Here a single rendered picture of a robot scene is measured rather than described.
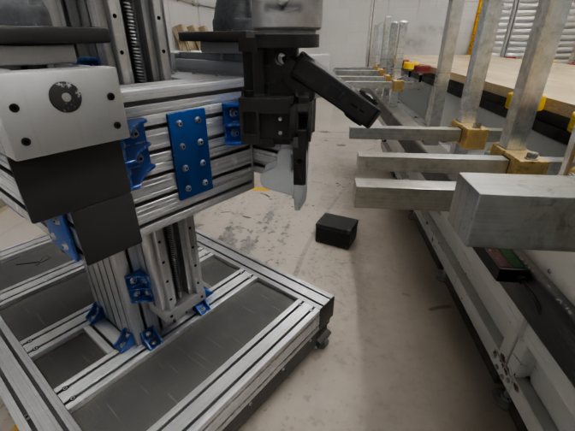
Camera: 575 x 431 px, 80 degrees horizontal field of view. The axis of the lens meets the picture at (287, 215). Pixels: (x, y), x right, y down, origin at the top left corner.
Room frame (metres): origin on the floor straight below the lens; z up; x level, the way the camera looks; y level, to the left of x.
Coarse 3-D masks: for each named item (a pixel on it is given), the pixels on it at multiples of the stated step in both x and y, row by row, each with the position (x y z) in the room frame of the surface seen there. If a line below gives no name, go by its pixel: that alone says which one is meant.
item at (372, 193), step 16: (368, 192) 0.40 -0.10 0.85; (384, 192) 0.40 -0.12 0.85; (400, 192) 0.39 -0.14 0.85; (416, 192) 0.39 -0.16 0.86; (432, 192) 0.39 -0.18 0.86; (448, 192) 0.39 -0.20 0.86; (368, 208) 0.40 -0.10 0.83; (384, 208) 0.40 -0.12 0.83; (400, 208) 0.39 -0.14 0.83; (416, 208) 0.39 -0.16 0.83; (432, 208) 0.39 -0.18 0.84; (448, 208) 0.39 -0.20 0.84
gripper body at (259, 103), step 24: (240, 48) 0.41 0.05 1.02; (264, 48) 0.41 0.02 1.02; (288, 48) 0.41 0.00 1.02; (264, 72) 0.41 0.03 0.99; (288, 72) 0.41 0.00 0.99; (240, 96) 0.41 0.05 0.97; (264, 96) 0.41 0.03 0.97; (288, 96) 0.41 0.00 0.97; (312, 96) 0.41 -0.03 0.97; (240, 120) 0.40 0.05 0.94; (264, 120) 0.40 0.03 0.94; (288, 120) 0.40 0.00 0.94; (312, 120) 0.45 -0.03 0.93; (264, 144) 0.40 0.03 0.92; (288, 144) 0.40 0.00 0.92
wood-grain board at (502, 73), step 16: (432, 64) 2.01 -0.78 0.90; (464, 64) 2.01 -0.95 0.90; (496, 64) 2.01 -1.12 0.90; (512, 64) 2.01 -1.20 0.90; (560, 64) 2.01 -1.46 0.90; (464, 80) 1.39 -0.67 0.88; (496, 80) 1.22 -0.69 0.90; (512, 80) 1.22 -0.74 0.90; (560, 80) 1.22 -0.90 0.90; (560, 96) 0.88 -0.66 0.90; (560, 112) 0.79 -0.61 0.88
